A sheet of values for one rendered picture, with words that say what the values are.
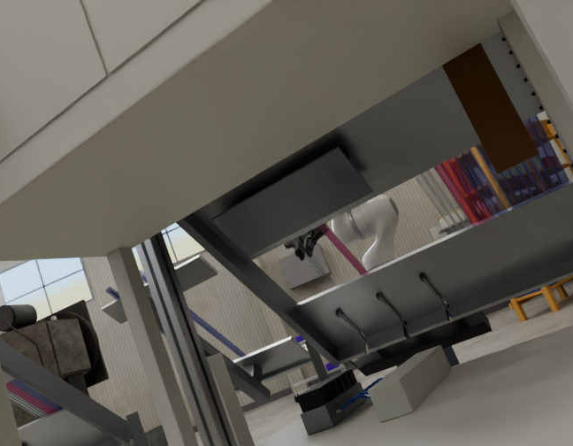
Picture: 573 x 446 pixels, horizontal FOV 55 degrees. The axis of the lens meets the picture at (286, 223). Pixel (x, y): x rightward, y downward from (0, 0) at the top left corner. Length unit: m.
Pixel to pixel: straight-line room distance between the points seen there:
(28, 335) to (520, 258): 6.11
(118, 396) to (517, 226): 11.30
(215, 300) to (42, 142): 10.79
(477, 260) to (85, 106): 0.92
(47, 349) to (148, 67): 6.29
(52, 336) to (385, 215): 5.34
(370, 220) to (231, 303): 9.50
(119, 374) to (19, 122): 11.56
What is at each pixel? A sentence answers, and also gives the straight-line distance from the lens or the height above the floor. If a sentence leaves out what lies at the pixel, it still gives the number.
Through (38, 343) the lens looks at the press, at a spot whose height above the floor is 1.86.
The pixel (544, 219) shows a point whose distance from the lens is 1.21.
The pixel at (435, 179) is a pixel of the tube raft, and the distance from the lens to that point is 1.10.
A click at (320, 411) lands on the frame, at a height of 0.65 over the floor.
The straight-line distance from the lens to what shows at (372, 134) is 1.01.
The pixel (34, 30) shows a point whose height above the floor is 1.13.
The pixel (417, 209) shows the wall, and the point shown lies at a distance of 11.09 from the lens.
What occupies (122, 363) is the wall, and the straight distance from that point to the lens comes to 12.08.
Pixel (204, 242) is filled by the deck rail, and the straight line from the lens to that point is 1.14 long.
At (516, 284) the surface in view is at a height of 0.70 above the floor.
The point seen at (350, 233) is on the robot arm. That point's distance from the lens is 1.86.
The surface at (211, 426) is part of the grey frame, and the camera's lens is 1.00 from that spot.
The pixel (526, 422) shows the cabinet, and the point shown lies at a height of 0.62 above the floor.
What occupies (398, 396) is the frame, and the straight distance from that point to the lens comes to 0.78.
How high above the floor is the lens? 0.75
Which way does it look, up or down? 12 degrees up
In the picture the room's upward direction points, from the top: 22 degrees counter-clockwise
